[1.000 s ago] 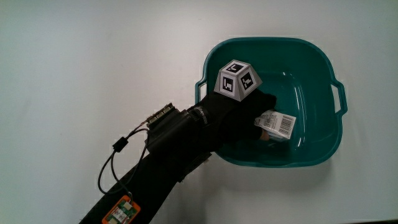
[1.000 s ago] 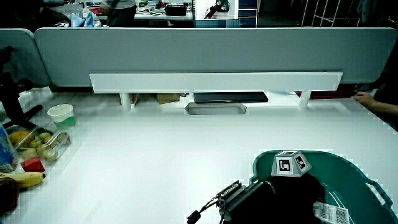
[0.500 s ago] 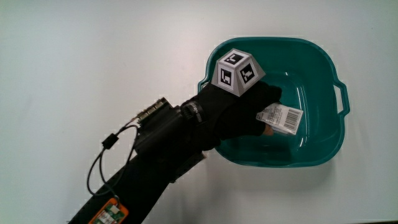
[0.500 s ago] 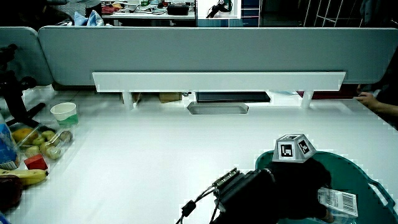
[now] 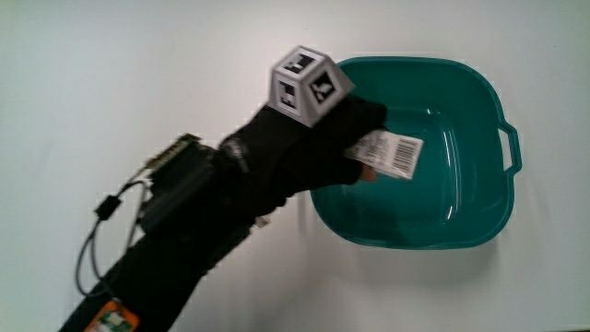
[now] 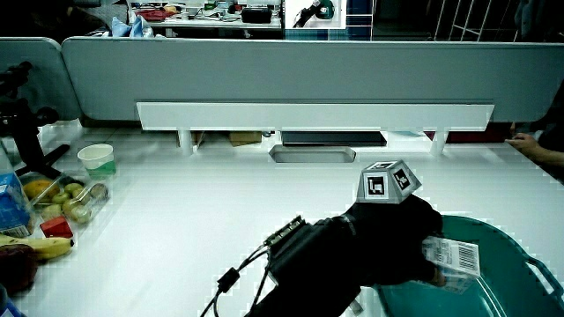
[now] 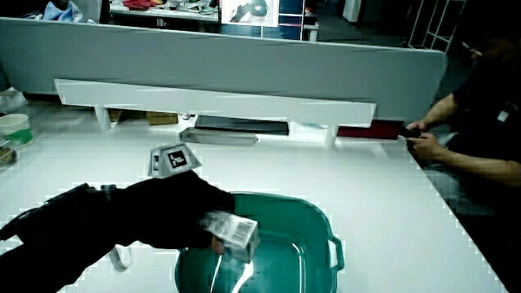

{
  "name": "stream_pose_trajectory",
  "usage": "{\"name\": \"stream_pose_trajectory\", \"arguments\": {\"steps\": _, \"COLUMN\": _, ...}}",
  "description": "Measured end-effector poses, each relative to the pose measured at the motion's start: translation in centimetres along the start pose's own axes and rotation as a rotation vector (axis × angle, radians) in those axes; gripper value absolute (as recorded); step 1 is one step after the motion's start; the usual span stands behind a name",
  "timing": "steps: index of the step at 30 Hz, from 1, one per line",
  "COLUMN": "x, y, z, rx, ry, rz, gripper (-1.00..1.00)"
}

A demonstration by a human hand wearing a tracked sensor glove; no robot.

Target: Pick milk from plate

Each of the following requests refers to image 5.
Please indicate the orange circuit board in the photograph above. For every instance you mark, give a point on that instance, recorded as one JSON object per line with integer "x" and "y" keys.
{"x": 113, "y": 320}

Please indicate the black wrist tracker module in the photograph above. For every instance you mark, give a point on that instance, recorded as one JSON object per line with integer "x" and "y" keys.
{"x": 184, "y": 184}

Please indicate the teal plastic plate basin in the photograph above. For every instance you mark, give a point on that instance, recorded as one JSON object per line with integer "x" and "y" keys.
{"x": 442, "y": 212}

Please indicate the white milk carton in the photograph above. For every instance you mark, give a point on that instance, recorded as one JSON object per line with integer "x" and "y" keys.
{"x": 396, "y": 154}

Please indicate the person's left forearm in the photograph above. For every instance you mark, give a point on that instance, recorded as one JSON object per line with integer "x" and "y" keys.
{"x": 166, "y": 276}

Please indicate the person's left hand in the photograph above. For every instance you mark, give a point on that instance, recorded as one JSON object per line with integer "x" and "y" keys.
{"x": 295, "y": 152}

